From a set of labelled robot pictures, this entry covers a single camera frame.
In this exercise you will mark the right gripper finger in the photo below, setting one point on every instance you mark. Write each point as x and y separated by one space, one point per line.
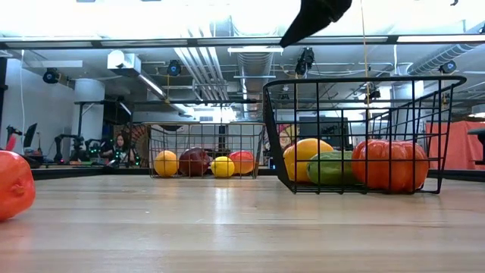
314 15

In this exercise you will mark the yellow bell pepper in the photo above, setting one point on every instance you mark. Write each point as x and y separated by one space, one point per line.
303 159

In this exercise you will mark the green pepper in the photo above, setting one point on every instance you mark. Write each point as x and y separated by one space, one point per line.
329 168

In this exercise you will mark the orange pumpkin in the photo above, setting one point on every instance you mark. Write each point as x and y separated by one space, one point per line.
390 165

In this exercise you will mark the yellow lemon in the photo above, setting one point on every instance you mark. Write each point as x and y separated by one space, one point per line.
223 167

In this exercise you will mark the dark red apple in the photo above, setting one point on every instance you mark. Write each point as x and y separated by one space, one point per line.
194 162

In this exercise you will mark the orange fruit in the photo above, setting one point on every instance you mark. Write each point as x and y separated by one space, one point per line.
166 164

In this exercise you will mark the black background robot arm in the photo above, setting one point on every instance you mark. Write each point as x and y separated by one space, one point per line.
68 146

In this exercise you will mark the black hanging ceiling device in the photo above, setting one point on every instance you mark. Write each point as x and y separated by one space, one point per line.
305 60

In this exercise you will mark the large black screen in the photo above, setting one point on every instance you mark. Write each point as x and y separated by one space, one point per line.
322 132

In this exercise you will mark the colourful poster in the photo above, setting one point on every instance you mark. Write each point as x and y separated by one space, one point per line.
288 136

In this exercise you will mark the orange partition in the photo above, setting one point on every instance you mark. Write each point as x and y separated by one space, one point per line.
454 146

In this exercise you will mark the white ceiling air unit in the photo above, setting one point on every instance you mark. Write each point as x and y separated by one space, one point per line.
123 62

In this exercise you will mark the person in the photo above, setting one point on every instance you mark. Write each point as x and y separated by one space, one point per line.
120 146

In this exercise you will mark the black computer monitor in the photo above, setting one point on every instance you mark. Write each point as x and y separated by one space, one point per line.
29 134

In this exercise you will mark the black monitor stand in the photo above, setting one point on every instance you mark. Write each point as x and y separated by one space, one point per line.
9 136

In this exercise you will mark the orange carrot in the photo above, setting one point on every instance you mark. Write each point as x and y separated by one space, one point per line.
13 186

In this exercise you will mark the silver ceiling duct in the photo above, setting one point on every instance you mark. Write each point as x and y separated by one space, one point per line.
254 83

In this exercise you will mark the silver flexible duct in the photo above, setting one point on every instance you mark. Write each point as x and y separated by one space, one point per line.
443 57

